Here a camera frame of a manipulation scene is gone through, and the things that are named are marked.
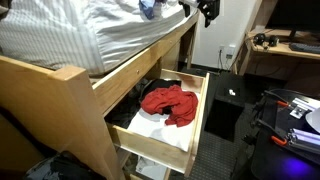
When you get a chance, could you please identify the silver metal bracket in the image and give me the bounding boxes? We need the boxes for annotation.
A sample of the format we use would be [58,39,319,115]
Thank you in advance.
[288,97,320,121]

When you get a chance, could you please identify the black box cabinet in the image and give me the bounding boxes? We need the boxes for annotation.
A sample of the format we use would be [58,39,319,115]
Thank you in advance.
[203,71,248,143]

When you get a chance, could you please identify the dark blue clothes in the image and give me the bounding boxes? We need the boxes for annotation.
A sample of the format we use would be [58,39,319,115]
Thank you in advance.
[23,150,108,180]

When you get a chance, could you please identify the robot mounting table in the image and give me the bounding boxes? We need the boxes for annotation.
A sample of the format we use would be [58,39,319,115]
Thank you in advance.
[233,88,320,180]

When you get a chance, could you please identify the red shirt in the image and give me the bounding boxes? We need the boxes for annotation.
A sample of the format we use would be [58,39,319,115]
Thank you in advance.
[140,84,200,128]

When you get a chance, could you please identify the black keyboard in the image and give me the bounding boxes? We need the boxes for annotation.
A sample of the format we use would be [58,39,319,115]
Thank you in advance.
[288,41,320,55]

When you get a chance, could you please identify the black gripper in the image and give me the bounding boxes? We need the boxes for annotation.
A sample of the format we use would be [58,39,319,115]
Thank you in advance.
[182,0,221,29]

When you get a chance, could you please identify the wooden bed frame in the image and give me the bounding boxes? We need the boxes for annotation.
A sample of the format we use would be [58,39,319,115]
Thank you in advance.
[89,11,201,118]

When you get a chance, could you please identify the white crumpled clothes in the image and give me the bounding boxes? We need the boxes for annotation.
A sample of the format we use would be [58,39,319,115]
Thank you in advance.
[134,155,168,180]

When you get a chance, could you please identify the orange handled clamp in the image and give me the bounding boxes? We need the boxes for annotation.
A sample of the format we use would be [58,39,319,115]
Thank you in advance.
[262,89,292,110]
[255,118,290,148]

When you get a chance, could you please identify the aluminium extrusion bar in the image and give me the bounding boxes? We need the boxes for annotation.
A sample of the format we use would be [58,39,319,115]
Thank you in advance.
[287,127,320,156]

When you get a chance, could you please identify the black monitor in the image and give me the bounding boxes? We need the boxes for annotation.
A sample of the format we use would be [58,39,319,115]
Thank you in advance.
[264,0,320,40]

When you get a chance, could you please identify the mattress with white sheet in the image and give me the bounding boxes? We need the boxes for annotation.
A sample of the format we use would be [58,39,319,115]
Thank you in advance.
[0,0,198,76]

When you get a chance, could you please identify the wooden desk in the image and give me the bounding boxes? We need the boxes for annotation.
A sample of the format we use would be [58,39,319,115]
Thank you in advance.
[233,0,320,98]

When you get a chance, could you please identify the blue shirt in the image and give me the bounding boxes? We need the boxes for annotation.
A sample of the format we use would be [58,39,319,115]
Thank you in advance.
[138,0,168,20]

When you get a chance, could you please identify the black garment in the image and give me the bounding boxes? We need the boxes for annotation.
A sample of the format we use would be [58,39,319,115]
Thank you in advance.
[106,78,183,130]

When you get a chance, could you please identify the black headphones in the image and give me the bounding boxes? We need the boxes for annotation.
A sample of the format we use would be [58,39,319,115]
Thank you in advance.
[252,32,280,48]

